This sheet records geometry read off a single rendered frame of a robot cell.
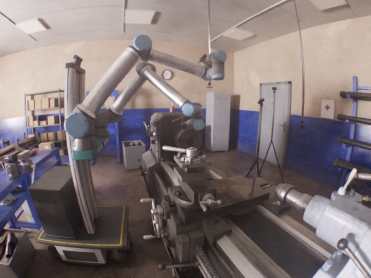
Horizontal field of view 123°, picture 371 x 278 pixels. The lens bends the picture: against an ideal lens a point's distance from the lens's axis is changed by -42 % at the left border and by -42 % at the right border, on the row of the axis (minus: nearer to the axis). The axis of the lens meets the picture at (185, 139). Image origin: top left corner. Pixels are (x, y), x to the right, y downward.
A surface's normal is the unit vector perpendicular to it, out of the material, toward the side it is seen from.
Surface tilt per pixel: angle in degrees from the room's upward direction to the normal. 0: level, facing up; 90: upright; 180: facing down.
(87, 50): 90
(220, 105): 90
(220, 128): 90
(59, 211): 90
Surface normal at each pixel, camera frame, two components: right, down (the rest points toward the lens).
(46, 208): 0.25, 0.19
